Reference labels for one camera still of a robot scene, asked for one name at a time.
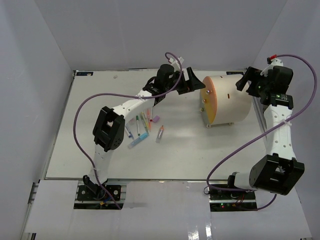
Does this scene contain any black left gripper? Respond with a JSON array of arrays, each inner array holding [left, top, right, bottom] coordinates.
[[164, 67, 206, 95]]

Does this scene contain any cream round drawer organizer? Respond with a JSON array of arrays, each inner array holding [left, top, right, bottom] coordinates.
[[199, 74, 252, 128]]

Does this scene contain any green cap white pen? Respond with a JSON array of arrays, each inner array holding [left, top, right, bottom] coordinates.
[[135, 115, 141, 136]]

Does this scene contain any blue white pen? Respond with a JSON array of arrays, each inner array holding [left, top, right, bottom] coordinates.
[[125, 125, 135, 140]]

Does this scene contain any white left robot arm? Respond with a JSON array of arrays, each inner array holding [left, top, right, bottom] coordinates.
[[83, 64, 205, 200]]

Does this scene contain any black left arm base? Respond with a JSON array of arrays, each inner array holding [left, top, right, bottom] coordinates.
[[75, 184, 122, 201]]

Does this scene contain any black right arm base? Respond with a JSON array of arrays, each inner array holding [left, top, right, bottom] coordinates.
[[203, 187, 257, 213]]

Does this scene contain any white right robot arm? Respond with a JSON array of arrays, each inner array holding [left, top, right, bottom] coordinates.
[[225, 58, 305, 200]]

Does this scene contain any purple eraser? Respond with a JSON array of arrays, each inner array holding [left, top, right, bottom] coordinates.
[[152, 115, 160, 123]]

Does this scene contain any orange highlighter pen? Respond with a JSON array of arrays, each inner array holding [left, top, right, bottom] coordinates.
[[146, 108, 152, 132]]

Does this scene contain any orange tip clear highlighter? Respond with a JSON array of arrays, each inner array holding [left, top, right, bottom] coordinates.
[[155, 125, 165, 143]]

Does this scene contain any yellow highlighter pen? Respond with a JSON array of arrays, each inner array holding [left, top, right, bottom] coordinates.
[[140, 112, 149, 135]]

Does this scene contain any blue cap clear highlighter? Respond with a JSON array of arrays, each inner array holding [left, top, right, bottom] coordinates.
[[127, 132, 149, 149]]

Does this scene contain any aluminium rail right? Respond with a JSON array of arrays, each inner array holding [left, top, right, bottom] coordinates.
[[252, 96, 267, 133]]

